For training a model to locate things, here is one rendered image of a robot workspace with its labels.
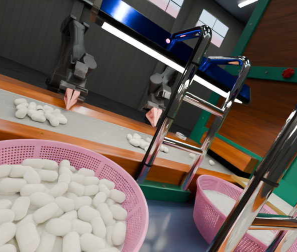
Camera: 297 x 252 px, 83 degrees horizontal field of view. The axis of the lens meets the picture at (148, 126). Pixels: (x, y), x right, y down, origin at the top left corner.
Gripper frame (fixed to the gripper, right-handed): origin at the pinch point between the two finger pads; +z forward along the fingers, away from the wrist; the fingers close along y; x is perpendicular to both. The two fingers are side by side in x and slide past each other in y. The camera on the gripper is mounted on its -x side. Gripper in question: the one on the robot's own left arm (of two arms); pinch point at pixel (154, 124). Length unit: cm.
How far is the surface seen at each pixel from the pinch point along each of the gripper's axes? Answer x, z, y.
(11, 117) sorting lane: -2.7, 14.7, -44.8
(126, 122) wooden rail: 11.3, -4.8, -8.1
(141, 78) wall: 373, -509, 201
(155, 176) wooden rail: -10.5, 25.8, -7.2
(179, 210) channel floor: -10.4, 33.9, 0.4
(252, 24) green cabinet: -40, -61, 42
